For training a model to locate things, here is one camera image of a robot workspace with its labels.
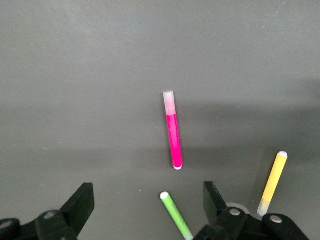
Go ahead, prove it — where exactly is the yellow marker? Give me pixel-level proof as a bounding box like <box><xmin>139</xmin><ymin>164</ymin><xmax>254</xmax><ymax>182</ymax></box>
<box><xmin>256</xmin><ymin>150</ymin><xmax>289</xmax><ymax>218</ymax></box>

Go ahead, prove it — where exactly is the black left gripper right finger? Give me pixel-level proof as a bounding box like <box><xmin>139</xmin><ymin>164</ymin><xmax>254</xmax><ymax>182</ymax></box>
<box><xmin>193</xmin><ymin>181</ymin><xmax>311</xmax><ymax>240</ymax></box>

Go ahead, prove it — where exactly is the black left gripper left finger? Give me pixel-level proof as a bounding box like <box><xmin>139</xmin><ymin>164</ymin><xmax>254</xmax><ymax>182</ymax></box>
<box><xmin>0</xmin><ymin>182</ymin><xmax>95</xmax><ymax>240</ymax></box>

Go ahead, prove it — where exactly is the pink marker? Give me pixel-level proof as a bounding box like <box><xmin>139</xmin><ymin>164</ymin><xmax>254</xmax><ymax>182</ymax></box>
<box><xmin>162</xmin><ymin>90</ymin><xmax>184</xmax><ymax>171</ymax></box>

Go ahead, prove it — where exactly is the green marker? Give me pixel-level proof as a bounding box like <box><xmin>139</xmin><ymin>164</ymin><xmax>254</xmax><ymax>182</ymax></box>
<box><xmin>159</xmin><ymin>191</ymin><xmax>195</xmax><ymax>240</ymax></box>

